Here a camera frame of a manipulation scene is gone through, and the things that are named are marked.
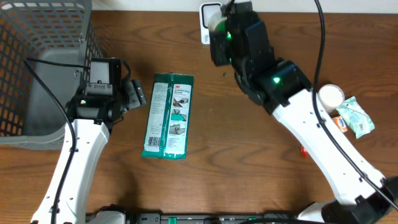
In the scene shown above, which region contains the grey plastic mesh basket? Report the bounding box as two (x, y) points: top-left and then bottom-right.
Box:
(1, 0), (103, 150)

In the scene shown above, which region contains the white barcode scanner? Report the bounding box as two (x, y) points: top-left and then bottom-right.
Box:
(199, 2), (223, 45)

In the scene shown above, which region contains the white round tub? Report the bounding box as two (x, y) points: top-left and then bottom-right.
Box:
(318, 84), (345, 113)

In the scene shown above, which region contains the green lid jar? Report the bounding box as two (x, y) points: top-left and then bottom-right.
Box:
(208, 12), (227, 32)

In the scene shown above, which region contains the red stick packet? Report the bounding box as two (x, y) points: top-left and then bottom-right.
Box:
(300, 146), (308, 158)

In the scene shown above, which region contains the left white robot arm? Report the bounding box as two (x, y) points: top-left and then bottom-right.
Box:
(31, 58), (147, 223)

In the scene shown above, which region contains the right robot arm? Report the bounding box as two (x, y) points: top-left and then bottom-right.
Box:
(208, 1), (397, 223)

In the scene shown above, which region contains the orange Kleenex tissue pack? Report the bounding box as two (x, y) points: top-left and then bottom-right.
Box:
(332, 116), (348, 133)

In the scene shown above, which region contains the green 3M gloves pack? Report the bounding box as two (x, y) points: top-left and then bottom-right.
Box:
(141, 73), (194, 159)

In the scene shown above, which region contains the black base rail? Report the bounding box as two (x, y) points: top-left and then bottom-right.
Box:
(86, 203), (312, 224)

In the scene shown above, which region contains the light green snack packet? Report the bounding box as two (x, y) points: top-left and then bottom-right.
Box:
(336, 96), (375, 139)

